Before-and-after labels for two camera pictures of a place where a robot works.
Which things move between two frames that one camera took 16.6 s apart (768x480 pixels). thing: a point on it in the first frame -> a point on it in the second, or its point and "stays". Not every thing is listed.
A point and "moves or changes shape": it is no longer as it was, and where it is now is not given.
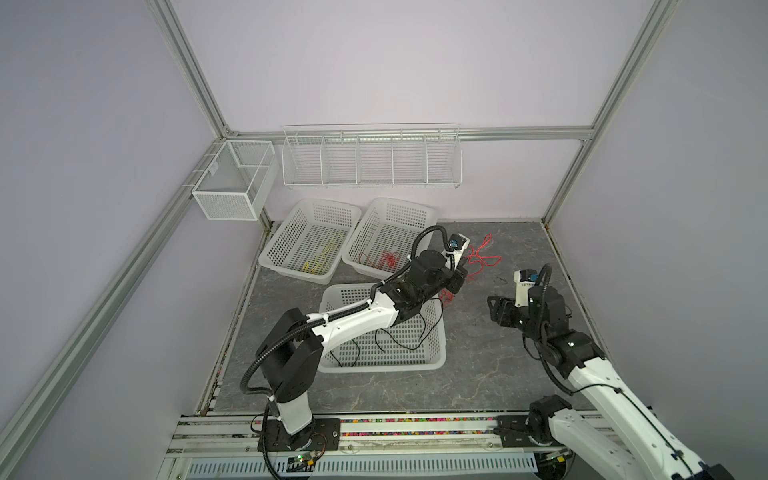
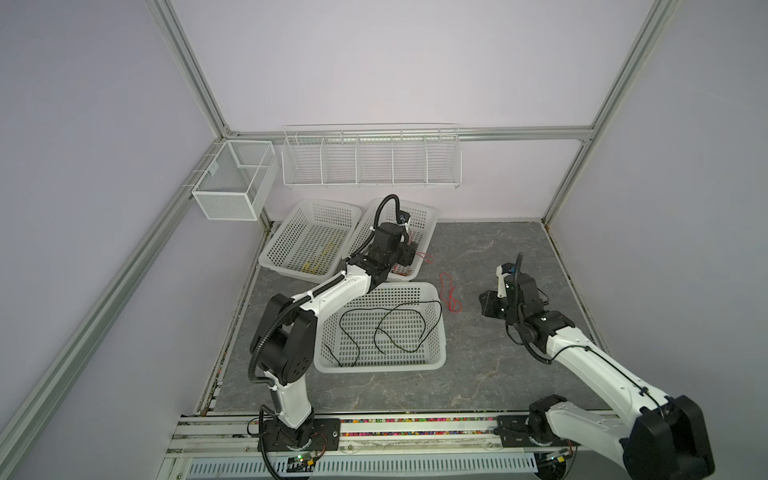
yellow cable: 307,267 stays
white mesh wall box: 238,181 stays
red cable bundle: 446,295 moves or changes shape
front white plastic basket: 416,343 stays
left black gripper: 458,278 -> 408,254
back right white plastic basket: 384,239 stays
